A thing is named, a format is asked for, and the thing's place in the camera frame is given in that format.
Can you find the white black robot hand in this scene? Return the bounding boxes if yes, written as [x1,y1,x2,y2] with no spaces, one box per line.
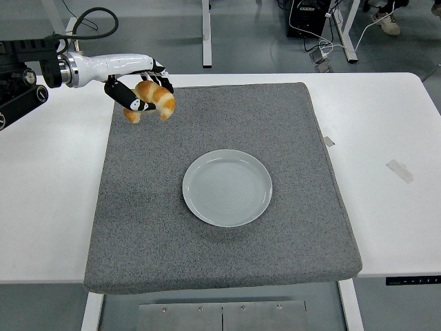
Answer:
[72,52,176,114]

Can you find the golden croissant bread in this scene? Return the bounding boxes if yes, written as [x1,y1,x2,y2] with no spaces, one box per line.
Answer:
[123,79,176,123]

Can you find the round grey plate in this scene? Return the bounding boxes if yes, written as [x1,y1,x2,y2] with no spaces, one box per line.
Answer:
[182,148,274,228]

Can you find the grey metal plate with screws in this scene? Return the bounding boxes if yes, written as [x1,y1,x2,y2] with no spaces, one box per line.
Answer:
[136,299,309,331]

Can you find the white background table leg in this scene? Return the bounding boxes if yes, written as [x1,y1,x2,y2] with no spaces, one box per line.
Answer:
[331,0,360,64]
[43,0,81,52]
[201,0,212,69]

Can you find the grey fabric mat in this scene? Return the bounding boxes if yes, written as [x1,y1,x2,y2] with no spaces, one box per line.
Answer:
[83,81,363,295]

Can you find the black electronics box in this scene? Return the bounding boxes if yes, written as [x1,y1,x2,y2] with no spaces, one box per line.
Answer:
[286,0,332,39]

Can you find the large clear tape piece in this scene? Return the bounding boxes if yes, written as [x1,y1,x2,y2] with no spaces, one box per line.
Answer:
[385,159,415,184]

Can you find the black table control panel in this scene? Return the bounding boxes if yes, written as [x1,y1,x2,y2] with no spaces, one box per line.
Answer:
[385,275,441,286]

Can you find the white cable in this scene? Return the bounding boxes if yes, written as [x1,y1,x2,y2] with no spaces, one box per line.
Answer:
[288,0,397,56]

